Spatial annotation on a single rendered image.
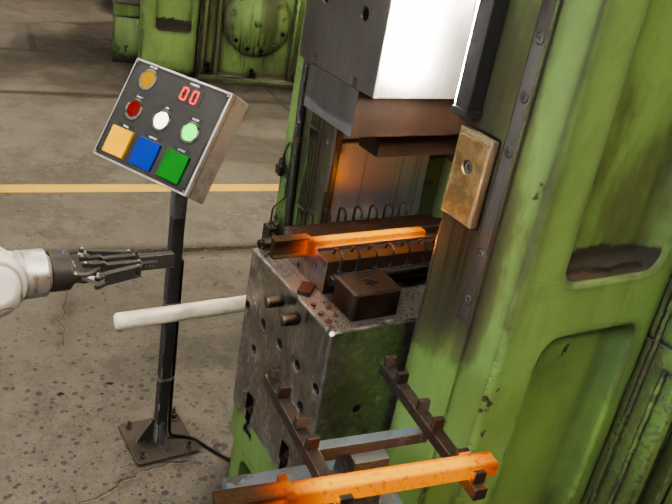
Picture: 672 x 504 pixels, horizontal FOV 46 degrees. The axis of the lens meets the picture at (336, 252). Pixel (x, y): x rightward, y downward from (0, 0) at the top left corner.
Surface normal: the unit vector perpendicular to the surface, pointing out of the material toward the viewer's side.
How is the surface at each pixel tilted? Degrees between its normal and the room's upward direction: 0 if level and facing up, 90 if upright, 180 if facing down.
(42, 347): 0
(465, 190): 90
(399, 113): 90
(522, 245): 90
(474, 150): 90
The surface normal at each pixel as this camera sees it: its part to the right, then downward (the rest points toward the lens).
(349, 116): -0.85, 0.10
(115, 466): 0.16, -0.89
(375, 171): 0.50, 0.46
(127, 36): 0.27, 0.46
